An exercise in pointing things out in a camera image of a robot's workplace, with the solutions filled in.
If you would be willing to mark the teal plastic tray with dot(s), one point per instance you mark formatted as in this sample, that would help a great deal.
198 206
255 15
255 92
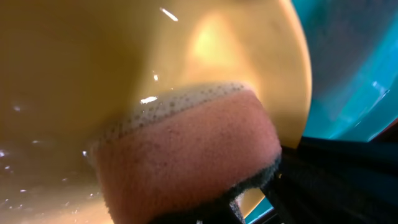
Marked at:
330 71

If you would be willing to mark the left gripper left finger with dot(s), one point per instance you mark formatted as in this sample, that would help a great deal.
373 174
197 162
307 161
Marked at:
219 212

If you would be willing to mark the orange green sponge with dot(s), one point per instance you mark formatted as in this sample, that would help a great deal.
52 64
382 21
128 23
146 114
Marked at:
186 148

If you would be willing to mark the yellow-green plate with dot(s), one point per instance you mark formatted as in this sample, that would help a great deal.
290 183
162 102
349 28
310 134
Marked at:
71 68

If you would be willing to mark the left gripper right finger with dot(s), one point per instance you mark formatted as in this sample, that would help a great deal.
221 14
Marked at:
328 181

